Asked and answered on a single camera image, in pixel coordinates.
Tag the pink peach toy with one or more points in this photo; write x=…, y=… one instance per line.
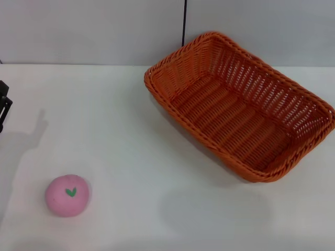
x=65, y=201

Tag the black vertical wall strip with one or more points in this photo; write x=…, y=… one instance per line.
x=184, y=23

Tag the orange woven plastic basket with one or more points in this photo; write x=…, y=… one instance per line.
x=225, y=115

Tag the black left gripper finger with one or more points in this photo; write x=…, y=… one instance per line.
x=3, y=89
x=4, y=109

